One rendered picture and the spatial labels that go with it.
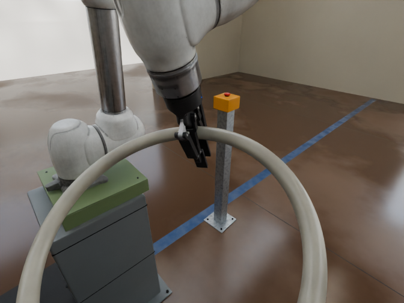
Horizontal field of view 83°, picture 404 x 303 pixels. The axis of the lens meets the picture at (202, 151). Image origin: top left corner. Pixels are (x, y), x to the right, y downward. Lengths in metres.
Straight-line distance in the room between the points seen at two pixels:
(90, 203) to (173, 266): 0.95
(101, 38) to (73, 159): 0.45
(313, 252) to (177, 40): 0.35
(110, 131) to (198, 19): 0.74
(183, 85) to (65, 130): 0.67
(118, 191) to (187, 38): 0.79
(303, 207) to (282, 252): 1.56
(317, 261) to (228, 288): 1.38
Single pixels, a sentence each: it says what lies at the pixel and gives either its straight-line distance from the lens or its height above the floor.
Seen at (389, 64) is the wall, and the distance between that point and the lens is 6.15.
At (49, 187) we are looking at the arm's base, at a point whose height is 0.91.
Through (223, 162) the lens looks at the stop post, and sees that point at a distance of 1.62.
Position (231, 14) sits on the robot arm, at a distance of 0.43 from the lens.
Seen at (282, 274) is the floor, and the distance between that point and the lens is 1.85.
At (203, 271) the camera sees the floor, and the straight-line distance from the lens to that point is 1.78.
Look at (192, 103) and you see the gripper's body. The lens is 0.43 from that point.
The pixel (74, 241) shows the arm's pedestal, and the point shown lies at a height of 0.75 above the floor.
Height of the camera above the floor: 1.50
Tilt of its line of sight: 30 degrees down
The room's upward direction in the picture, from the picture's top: straight up
